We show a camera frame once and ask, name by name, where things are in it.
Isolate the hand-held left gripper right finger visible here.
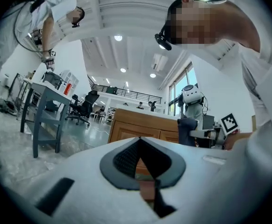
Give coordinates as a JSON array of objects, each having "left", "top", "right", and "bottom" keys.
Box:
[{"left": 140, "top": 136, "right": 272, "bottom": 224}]

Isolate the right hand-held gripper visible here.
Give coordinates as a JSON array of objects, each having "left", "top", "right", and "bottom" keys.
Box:
[{"left": 189, "top": 112, "right": 241, "bottom": 142}]

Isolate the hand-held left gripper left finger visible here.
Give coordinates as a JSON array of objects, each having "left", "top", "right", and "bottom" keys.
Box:
[{"left": 1, "top": 136, "right": 159, "bottom": 224}]

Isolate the dark blue cloth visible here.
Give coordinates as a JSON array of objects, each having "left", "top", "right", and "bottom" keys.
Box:
[{"left": 177, "top": 117, "right": 197, "bottom": 147}]

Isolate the brown wooden cabinet door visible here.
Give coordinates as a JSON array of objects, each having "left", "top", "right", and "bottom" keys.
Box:
[
  {"left": 111, "top": 121, "right": 161, "bottom": 143},
  {"left": 159, "top": 129, "right": 180, "bottom": 144}
]

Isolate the person's right forearm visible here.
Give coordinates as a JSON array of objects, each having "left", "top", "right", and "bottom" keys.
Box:
[{"left": 222, "top": 132, "right": 253, "bottom": 151}]

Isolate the white countertop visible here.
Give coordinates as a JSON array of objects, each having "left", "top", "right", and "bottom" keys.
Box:
[{"left": 114, "top": 103, "right": 182, "bottom": 121}]

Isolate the wooden cabinet with white top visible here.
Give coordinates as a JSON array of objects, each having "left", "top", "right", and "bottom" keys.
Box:
[{"left": 107, "top": 108, "right": 181, "bottom": 145}]

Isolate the white rounded device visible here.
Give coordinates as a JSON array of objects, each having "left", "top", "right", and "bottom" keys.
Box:
[{"left": 181, "top": 84, "right": 204, "bottom": 107}]

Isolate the large window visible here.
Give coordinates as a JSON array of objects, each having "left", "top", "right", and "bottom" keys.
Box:
[{"left": 168, "top": 62, "right": 199, "bottom": 116}]

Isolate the black balcony railing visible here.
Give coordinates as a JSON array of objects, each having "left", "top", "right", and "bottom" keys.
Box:
[{"left": 89, "top": 83, "right": 163, "bottom": 105}]

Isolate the person's white shirt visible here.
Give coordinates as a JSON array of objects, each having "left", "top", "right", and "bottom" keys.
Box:
[{"left": 216, "top": 0, "right": 272, "bottom": 140}]

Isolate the ceiling air conditioner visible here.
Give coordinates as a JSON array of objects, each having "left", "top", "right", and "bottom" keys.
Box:
[{"left": 151, "top": 53, "right": 169, "bottom": 72}]

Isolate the black office chair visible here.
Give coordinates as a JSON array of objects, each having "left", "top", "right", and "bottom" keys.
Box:
[{"left": 65, "top": 90, "right": 101, "bottom": 127}]

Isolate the red container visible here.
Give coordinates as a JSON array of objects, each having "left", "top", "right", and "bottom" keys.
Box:
[{"left": 63, "top": 83, "right": 73, "bottom": 96}]

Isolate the dark table with pale top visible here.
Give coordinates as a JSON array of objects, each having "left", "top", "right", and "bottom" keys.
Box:
[{"left": 20, "top": 82, "right": 72, "bottom": 159}]

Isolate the white shelf unit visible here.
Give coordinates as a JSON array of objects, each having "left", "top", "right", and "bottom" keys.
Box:
[{"left": 58, "top": 69, "right": 79, "bottom": 91}]

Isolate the person's head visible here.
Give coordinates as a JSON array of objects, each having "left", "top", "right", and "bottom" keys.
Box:
[{"left": 165, "top": 0, "right": 262, "bottom": 53}]

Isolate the black head-worn camera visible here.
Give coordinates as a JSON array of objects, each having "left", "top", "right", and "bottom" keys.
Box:
[{"left": 154, "top": 20, "right": 173, "bottom": 51}]

